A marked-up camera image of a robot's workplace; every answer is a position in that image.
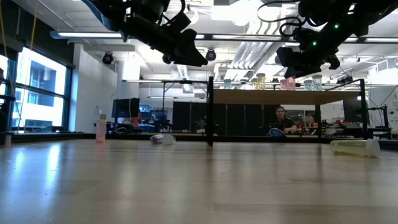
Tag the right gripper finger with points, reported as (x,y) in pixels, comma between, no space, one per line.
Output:
(300,70)
(287,56)

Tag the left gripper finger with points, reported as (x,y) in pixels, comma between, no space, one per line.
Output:
(192,59)
(189,43)

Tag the clear vial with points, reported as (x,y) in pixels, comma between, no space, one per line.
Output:
(308,84)

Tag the green pill bottle white cap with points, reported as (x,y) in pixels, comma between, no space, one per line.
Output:
(317,82)

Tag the blue pill bottle white pills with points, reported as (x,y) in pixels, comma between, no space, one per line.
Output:
(170,139)
(227,84)

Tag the blue pill bottle red pills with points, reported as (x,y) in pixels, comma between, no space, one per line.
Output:
(156,139)

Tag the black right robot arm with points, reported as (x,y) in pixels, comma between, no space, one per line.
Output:
(367,12)

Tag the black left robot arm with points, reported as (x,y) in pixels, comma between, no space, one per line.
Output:
(105,12)

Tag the black ceiling spotlight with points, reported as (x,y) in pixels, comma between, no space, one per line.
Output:
(211,55)
(108,58)

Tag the white ceiling conduits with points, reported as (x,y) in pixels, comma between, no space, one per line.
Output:
(245,53)

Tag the person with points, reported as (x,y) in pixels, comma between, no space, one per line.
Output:
(136,119)
(283,123)

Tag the long linear ceiling light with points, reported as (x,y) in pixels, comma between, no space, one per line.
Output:
(90,35)

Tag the small background potted plant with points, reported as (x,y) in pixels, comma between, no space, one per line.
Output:
(201,125)

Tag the blue round object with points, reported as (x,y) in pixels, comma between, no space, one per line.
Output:
(275,132)

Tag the black partition panels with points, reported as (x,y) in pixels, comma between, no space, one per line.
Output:
(236,119)

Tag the white whiteboard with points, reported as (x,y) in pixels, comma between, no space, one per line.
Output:
(377,99)

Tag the black computer monitor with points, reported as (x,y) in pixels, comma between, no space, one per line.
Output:
(126,107)

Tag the small cardboard box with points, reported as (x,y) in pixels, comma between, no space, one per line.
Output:
(103,117)

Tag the black office chair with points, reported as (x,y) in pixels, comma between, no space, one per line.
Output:
(6,123)

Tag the black background workbench frame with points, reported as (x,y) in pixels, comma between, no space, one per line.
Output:
(174,81)

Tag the wooden shelf black metal frame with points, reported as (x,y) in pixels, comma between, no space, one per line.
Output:
(280,97)

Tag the large window blue frame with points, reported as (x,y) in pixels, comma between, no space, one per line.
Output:
(40,77)

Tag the black metal rig frame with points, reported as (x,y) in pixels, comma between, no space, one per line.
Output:
(77,136)

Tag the small grey stub post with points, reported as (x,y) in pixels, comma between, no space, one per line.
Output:
(7,140)

